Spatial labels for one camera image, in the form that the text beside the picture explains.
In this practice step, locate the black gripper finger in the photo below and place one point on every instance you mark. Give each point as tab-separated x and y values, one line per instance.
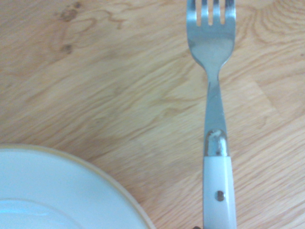
197	227

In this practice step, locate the white gold-rimmed plate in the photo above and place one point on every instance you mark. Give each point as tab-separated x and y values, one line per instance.
59	190

